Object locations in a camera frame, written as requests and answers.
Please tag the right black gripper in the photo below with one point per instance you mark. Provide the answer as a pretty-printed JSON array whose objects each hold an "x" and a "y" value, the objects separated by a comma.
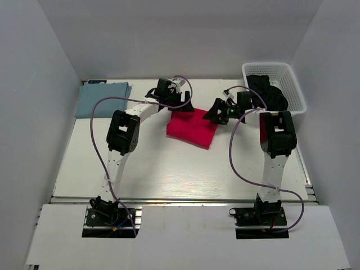
[{"x": 220, "y": 109}]

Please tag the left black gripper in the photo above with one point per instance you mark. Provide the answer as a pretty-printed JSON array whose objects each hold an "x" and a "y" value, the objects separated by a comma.
[{"x": 176, "y": 102}]

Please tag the red t shirt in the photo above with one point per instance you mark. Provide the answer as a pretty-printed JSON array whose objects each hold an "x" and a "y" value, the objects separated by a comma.
[{"x": 191, "y": 128}]

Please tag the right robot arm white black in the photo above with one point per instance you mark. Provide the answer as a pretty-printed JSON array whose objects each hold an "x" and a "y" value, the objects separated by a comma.
[{"x": 277, "y": 138}]

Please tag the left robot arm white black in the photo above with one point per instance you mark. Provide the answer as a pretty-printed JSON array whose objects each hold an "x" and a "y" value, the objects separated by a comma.
[{"x": 122, "y": 136}]

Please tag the black clothes in basket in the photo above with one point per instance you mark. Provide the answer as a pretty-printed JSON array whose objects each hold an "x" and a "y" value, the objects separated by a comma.
[{"x": 271, "y": 95}]

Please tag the white plastic basket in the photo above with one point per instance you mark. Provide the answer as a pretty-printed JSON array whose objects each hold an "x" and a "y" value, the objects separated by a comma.
[{"x": 281, "y": 76}]

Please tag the folded light blue t shirt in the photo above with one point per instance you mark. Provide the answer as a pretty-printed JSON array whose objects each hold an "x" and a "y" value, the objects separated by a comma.
[{"x": 90, "y": 94}]

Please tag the blue label sticker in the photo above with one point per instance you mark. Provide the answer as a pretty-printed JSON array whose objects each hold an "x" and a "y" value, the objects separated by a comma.
[{"x": 96, "y": 81}]

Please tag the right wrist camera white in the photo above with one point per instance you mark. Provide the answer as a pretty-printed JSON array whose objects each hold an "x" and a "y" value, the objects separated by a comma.
[{"x": 228, "y": 94}]

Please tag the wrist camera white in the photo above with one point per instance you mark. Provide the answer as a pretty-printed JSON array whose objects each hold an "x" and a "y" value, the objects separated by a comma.
[
  {"x": 178, "y": 82},
  {"x": 228, "y": 94}
]

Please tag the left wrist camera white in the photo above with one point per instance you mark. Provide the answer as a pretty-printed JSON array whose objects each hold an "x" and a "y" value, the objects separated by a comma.
[{"x": 178, "y": 82}]

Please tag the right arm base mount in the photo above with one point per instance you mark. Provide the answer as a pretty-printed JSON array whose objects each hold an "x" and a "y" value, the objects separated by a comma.
[{"x": 264, "y": 220}]

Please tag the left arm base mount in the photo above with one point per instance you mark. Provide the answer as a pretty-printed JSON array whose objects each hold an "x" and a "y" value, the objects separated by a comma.
[{"x": 108, "y": 220}]

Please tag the aluminium table edge rail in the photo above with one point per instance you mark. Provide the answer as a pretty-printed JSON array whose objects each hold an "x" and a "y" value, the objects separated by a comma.
[{"x": 85, "y": 200}]

